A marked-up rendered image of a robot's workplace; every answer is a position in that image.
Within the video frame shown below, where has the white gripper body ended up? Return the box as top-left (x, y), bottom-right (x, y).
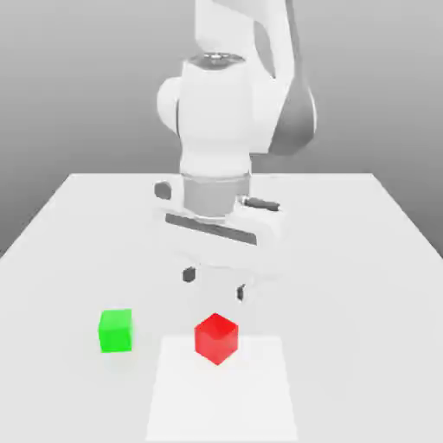
top-left (151, 204), bottom-right (284, 278)

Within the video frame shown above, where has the small red cube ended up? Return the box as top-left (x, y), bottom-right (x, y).
top-left (193, 311), bottom-right (240, 367)

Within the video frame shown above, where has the small green cube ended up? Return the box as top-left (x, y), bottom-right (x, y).
top-left (97, 308), bottom-right (133, 354)

